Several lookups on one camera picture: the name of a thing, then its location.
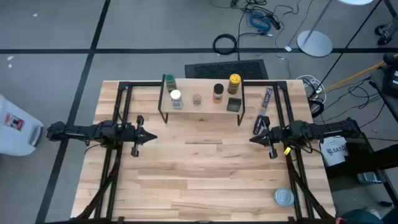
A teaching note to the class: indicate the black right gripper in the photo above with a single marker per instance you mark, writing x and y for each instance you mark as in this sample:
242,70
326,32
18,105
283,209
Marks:
273,137

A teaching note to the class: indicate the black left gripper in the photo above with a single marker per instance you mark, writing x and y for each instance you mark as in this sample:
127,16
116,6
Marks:
136,135

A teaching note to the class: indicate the dark green pepper tin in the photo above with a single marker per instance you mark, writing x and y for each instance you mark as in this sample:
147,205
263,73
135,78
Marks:
234,104

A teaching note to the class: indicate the white lid bagel seasoning jar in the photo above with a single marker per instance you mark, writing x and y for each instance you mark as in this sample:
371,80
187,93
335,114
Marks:
176,95

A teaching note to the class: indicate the green lid oregano jar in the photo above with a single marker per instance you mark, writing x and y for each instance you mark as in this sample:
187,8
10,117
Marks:
170,81

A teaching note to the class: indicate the small glass spice jar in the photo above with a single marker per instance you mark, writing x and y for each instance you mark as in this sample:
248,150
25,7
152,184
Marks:
197,99

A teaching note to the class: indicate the yellow lid chili onion jar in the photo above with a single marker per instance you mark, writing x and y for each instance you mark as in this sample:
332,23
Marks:
234,80

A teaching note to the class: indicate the black lid orange turmeric bottle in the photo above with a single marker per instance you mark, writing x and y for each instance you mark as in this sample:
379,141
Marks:
218,88

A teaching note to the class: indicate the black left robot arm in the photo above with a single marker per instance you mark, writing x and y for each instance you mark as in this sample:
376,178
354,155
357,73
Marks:
77,132

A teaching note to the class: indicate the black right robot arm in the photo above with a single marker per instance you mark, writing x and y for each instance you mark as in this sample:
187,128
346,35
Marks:
326,129

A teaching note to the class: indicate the wooden shelf with black legs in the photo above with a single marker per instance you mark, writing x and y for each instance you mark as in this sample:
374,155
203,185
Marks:
202,108

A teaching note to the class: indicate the white labelled bucket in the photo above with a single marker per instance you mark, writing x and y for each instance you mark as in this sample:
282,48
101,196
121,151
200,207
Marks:
334,152

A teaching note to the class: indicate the black keyboard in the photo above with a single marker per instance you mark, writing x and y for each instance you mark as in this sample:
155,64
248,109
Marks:
227,70

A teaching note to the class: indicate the white plug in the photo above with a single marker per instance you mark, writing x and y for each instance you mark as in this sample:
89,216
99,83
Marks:
288,48

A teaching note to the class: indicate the black equipment stand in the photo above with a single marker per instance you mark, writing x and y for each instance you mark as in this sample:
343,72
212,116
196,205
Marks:
367,160

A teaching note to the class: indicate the grey round base lamp stand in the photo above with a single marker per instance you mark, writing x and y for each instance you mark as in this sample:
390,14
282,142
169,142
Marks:
314,43

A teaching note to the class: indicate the black power strip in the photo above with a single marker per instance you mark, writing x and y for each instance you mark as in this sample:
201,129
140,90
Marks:
275,23

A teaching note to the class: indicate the person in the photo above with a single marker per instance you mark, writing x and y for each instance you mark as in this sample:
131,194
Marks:
360,217

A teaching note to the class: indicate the white plastic bin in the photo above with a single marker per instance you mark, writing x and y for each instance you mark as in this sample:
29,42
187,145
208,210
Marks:
15,137

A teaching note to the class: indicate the thin black pole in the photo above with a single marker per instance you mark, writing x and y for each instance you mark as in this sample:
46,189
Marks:
351,42

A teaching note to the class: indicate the black wheeled stand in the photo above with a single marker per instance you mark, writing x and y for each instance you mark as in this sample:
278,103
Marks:
384,31

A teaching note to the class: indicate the white round disc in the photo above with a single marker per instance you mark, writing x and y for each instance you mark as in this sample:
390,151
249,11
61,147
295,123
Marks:
354,2

